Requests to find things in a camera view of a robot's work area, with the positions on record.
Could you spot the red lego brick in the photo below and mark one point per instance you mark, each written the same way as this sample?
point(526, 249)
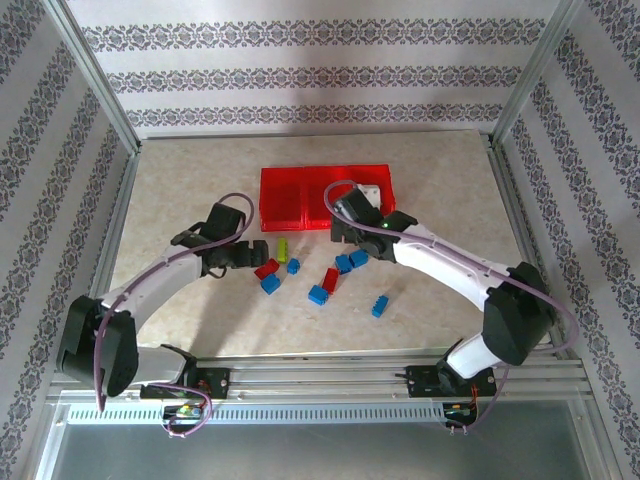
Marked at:
point(266, 270)
point(330, 281)

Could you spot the long green lego brick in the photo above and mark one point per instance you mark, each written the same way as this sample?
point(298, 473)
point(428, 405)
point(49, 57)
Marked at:
point(283, 250)

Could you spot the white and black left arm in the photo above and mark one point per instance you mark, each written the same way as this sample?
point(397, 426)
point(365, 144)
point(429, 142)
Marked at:
point(150, 285)

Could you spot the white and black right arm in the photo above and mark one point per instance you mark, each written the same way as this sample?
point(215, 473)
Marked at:
point(450, 265)

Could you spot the small blue lego brick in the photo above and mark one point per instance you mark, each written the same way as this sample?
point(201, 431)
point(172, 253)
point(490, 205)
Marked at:
point(293, 267)

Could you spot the grey metal sheet panel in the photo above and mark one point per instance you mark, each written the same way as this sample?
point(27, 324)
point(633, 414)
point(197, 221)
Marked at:
point(320, 455)

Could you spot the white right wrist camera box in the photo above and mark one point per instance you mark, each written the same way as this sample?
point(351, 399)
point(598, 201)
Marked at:
point(372, 196)

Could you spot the aluminium frame crossbar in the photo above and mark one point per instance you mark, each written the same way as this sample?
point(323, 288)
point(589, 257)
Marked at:
point(300, 134)

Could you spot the aluminium frame side rail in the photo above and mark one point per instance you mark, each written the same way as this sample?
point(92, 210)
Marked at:
point(522, 225)
point(107, 240)

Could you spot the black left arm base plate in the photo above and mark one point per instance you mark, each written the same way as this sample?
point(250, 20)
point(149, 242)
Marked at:
point(215, 382)

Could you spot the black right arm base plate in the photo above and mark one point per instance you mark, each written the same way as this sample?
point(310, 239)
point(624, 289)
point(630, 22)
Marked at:
point(420, 382)

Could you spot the aluminium frame post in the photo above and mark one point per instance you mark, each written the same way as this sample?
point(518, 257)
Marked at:
point(97, 80)
point(534, 75)

